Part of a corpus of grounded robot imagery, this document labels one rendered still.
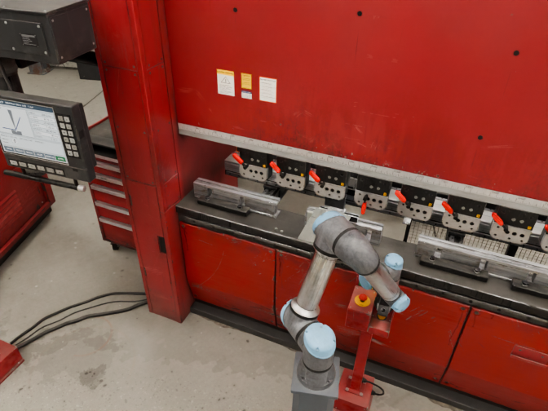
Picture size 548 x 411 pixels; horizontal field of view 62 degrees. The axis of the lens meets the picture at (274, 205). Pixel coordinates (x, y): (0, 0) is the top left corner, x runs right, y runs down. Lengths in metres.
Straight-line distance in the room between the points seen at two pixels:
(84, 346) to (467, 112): 2.49
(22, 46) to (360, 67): 1.31
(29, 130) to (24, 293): 1.65
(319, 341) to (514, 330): 1.02
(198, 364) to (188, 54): 1.75
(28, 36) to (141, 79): 0.46
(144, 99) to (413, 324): 1.69
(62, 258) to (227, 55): 2.25
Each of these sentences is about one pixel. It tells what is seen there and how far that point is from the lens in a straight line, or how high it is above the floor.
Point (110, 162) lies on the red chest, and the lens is 3.13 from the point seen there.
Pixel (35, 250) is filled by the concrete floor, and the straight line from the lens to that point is 3.96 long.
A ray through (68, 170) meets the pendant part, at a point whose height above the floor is 1.29.
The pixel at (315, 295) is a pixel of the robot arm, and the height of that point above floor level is 1.10.
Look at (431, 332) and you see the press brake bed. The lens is 2.48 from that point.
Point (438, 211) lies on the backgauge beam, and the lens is 2.48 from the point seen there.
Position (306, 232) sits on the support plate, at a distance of 2.15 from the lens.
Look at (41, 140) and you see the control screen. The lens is 2.22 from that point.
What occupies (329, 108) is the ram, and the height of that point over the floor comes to 1.55.
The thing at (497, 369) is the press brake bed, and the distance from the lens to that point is 2.61.
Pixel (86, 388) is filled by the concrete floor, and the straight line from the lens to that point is 2.96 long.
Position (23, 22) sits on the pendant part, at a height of 1.90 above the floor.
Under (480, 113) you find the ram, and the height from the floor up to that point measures 1.64.
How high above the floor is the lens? 2.35
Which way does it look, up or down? 36 degrees down
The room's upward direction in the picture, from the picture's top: 1 degrees clockwise
